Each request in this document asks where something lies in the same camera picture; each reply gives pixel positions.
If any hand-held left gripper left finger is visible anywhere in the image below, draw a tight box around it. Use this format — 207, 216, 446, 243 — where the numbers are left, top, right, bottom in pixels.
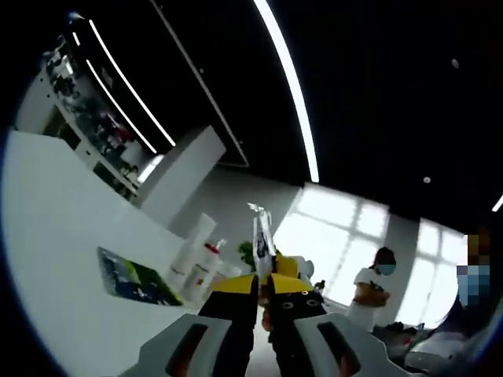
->
117, 273, 260, 377

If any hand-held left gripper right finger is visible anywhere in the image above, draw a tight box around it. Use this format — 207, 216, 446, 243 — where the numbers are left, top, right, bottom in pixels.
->
266, 273, 394, 377

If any clear skincare sachet dark print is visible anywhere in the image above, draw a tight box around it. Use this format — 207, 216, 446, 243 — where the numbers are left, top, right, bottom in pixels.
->
246, 202, 276, 276

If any white skincare tube red label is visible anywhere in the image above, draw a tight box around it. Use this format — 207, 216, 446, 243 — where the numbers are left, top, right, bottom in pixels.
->
184, 251, 226, 306

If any white skincare tube red ring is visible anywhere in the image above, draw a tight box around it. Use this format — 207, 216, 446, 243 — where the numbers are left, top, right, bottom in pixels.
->
169, 213, 218, 294

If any silver blue skincare sachet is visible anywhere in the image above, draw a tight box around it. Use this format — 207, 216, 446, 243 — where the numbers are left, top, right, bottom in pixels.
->
97, 246, 158, 306

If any large window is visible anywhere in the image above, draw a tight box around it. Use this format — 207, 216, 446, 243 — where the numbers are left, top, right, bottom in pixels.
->
274, 184, 391, 309

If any green potted plant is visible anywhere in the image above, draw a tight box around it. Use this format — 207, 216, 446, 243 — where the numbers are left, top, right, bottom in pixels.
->
237, 241, 257, 273

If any narrow window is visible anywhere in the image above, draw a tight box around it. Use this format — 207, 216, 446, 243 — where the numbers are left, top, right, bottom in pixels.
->
395, 218, 469, 328

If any long ceiling light strip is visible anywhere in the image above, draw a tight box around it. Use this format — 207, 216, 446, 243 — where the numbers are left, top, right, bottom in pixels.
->
253, 0, 321, 184

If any row of white office desks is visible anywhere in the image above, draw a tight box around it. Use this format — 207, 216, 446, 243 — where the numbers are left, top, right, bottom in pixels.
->
15, 58, 143, 202

